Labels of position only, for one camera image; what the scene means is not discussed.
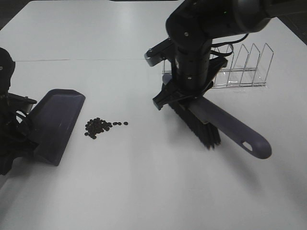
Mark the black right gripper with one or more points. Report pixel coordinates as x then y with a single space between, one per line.
192 73

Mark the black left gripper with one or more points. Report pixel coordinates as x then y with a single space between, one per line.
16 126

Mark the purple hand brush black bristles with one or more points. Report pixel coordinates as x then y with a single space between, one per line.
205 119

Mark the purple plastic dustpan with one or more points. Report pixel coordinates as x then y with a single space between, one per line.
54 118

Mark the pile of coffee beans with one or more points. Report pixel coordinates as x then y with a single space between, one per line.
96 126

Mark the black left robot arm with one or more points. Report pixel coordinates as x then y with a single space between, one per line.
7 67

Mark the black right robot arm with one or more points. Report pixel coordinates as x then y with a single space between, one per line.
198 20

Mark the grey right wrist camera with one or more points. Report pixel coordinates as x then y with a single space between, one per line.
165 50

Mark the chrome wire dish rack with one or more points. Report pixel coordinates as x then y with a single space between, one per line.
247 66

